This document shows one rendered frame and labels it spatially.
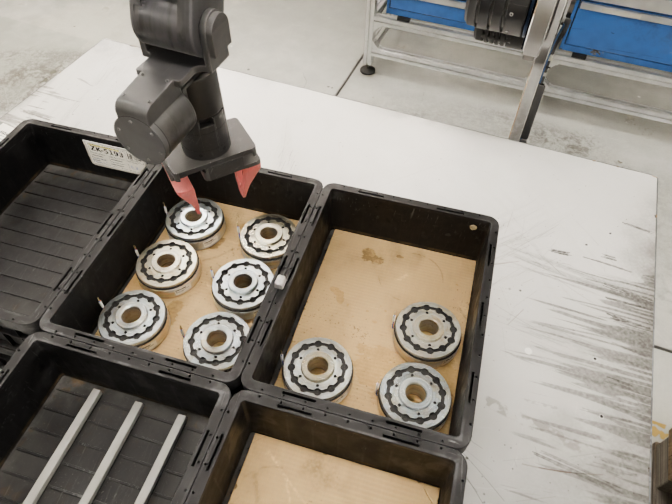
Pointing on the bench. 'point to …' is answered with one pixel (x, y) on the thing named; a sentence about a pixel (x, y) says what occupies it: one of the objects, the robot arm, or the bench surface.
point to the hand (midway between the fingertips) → (219, 198)
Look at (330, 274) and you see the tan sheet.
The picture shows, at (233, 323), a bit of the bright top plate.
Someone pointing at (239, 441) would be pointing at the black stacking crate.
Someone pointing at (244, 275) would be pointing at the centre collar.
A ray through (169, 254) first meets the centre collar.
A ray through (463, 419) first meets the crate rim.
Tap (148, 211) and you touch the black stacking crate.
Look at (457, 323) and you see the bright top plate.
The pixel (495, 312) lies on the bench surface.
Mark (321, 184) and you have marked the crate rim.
